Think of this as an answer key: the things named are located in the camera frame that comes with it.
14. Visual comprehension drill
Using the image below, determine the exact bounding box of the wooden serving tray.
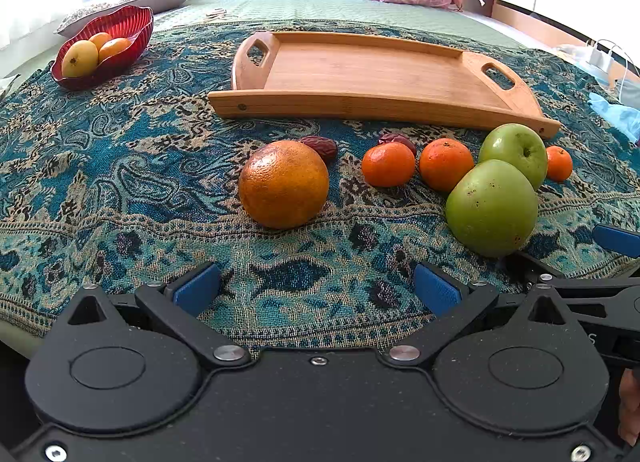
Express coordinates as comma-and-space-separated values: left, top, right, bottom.
208, 32, 561, 139

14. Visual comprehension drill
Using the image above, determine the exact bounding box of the red glass bowl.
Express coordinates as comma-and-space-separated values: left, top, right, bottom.
50, 6, 154, 91

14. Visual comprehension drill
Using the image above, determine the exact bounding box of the orange fruit in bowl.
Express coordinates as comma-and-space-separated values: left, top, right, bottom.
99, 37, 131, 62
89, 32, 112, 50

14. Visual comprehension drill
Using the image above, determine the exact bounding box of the red date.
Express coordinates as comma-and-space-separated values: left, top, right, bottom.
378, 133, 416, 155
299, 136, 337, 164

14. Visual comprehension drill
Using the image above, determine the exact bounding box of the white charger with cable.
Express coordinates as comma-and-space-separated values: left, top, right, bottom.
555, 39, 639, 107

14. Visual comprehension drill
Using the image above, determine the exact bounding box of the green apple front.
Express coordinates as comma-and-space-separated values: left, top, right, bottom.
445, 159, 538, 258

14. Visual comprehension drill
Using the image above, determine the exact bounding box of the small tangerine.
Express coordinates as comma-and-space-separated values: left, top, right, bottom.
546, 145, 573, 182

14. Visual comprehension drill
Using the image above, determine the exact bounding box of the light blue cloth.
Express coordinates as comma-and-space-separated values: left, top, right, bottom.
589, 92, 640, 143

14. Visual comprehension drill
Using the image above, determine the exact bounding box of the green quilted mattress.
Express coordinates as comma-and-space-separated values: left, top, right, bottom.
155, 0, 525, 48

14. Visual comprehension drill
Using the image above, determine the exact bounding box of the yellow fruit in bowl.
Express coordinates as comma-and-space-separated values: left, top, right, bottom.
61, 40, 99, 78

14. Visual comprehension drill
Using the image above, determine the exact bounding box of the orange fruit in bowl rear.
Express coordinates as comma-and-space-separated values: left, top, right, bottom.
89, 32, 112, 50

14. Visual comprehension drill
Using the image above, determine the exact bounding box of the green apple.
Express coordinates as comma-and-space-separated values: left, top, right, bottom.
478, 124, 548, 190
445, 159, 538, 258

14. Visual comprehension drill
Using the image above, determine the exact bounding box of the floral grey pillow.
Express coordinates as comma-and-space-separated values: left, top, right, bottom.
55, 0, 186, 38

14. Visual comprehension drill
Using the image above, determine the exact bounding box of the teal paisley cloth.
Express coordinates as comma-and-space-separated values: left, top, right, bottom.
1, 20, 639, 355

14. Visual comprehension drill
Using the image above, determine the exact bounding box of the person's hand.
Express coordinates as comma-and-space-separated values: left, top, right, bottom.
618, 369, 640, 447

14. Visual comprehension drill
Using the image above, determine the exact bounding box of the large orange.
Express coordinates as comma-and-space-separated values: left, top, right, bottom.
239, 140, 329, 229

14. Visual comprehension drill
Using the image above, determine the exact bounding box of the orange fruit in bowl front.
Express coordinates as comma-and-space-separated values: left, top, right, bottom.
99, 37, 131, 62

